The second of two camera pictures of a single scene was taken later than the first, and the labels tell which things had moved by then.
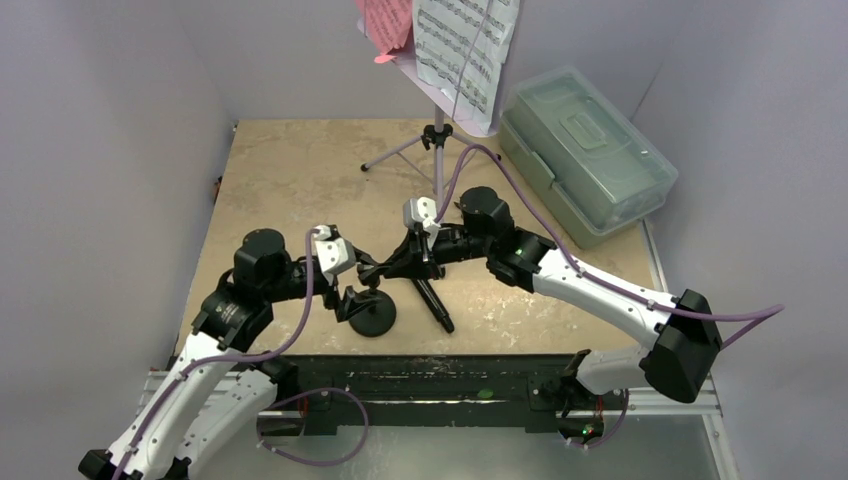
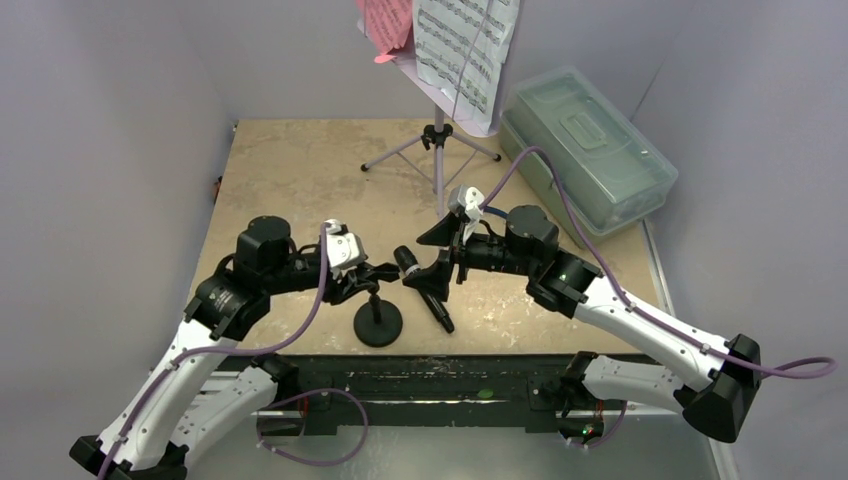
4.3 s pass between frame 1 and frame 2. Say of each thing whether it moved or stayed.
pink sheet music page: stayed
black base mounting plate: stayed
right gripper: moved
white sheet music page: stayed
